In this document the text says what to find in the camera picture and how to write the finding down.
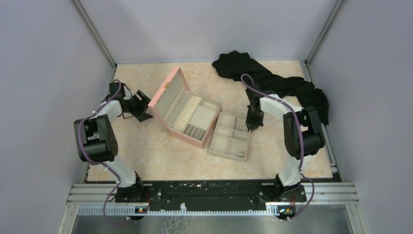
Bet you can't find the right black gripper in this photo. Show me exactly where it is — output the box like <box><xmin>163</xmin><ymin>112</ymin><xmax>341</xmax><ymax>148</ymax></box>
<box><xmin>245</xmin><ymin>105</ymin><xmax>264</xmax><ymax>132</ymax></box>

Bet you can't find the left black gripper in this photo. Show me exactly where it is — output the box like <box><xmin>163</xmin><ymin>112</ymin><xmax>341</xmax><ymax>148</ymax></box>
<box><xmin>125</xmin><ymin>90</ymin><xmax>159</xmax><ymax>122</ymax></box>

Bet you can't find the beige divided tray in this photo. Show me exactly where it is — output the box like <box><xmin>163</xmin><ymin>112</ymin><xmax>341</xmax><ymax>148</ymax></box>
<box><xmin>208</xmin><ymin>112</ymin><xmax>250</xmax><ymax>161</ymax></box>

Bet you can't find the pink jewelry box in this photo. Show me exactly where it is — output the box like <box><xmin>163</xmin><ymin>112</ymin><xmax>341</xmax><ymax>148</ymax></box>
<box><xmin>148</xmin><ymin>66</ymin><xmax>222</xmax><ymax>149</ymax></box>

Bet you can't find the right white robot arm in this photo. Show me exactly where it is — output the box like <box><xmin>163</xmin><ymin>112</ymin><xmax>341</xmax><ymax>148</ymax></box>
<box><xmin>246</xmin><ymin>85</ymin><xmax>325</xmax><ymax>201</ymax></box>

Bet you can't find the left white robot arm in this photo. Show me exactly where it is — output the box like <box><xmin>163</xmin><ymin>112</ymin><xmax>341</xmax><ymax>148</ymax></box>
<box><xmin>74</xmin><ymin>80</ymin><xmax>152</xmax><ymax>202</ymax></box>

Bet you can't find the black cloth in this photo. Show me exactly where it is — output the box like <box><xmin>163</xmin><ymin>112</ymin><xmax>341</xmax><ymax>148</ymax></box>
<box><xmin>212</xmin><ymin>51</ymin><xmax>329</xmax><ymax>125</ymax></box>

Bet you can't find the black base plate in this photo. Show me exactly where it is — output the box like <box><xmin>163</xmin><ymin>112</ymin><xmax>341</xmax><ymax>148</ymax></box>
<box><xmin>114</xmin><ymin>179</ymin><xmax>307</xmax><ymax>212</ymax></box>

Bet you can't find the white slotted cable duct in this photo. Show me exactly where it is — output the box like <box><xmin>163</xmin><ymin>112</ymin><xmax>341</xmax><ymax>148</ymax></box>
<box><xmin>77</xmin><ymin>203</ymin><xmax>280</xmax><ymax>216</ymax></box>

